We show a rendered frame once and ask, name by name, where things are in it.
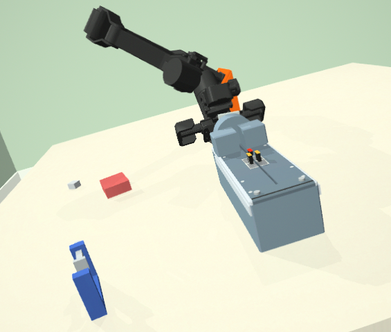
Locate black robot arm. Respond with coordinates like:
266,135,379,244
83,6,241,114

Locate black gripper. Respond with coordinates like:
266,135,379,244
174,90,266,147

